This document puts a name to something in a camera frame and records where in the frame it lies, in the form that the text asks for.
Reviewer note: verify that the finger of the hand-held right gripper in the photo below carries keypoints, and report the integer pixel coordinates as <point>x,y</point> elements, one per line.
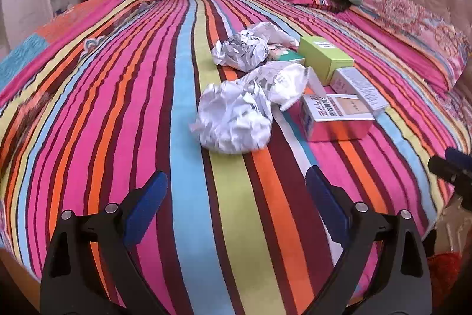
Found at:
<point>444,167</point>

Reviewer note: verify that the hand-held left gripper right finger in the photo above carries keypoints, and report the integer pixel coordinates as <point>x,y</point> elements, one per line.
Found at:
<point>324,200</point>

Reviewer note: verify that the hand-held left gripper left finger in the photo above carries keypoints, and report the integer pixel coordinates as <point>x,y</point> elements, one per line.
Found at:
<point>147,204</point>

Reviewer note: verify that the white plastic package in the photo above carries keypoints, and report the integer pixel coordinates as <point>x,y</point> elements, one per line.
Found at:
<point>284,82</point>

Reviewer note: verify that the green tissue pack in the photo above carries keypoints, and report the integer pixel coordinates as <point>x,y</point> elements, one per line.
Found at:
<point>285,58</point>

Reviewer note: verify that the striped multicolour bed blanket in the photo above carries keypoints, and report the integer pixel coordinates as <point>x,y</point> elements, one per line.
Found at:
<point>184,152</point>

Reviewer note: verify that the pink cardboard box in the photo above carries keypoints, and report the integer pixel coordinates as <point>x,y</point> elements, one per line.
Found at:
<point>335,128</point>

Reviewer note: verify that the red cloth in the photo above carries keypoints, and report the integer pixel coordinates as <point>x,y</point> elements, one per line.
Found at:
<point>444,278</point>

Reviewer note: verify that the white cardboard box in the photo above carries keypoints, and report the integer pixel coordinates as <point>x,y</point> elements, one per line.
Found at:
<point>359,86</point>

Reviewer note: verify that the large crumpled white paper ball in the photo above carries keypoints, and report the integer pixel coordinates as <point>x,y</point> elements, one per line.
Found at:
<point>232,119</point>

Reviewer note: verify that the green cardboard box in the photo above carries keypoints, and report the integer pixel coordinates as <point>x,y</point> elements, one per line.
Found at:
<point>320,58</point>

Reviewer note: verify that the floral pink pillow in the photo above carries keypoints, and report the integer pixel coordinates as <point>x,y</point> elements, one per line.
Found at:
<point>405,27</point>

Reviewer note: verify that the small crumpled white paper ball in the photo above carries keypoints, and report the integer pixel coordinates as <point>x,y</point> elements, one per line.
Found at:
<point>239,51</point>

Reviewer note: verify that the white crumpled paper sheet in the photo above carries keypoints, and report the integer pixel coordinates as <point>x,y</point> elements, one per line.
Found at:
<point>274,32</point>

